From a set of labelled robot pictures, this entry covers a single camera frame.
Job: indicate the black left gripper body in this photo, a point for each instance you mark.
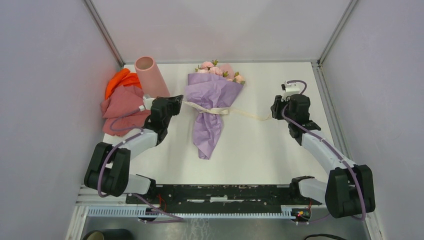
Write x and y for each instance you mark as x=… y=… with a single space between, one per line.
x=173 y=107

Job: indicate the purple paper flower bouquet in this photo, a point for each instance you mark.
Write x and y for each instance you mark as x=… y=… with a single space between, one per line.
x=211 y=90

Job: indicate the cream printed ribbon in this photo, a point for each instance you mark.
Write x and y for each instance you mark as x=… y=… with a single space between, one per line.
x=232 y=112

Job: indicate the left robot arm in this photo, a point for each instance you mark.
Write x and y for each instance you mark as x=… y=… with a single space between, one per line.
x=108 y=171

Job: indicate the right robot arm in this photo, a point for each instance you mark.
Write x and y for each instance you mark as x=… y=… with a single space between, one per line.
x=341 y=172

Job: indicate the pink cylindrical vase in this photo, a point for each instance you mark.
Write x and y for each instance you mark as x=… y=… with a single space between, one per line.
x=150 y=77

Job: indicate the pink cloth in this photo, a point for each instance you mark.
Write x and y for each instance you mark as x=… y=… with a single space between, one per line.
x=121 y=111

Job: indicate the orange cloth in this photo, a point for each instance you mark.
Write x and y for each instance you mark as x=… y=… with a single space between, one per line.
x=124 y=78

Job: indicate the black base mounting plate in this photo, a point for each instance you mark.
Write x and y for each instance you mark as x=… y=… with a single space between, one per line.
x=224 y=207

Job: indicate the black round object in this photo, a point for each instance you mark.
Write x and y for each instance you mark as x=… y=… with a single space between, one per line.
x=109 y=234

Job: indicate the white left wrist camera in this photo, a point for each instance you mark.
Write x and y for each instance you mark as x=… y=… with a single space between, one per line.
x=147 y=103

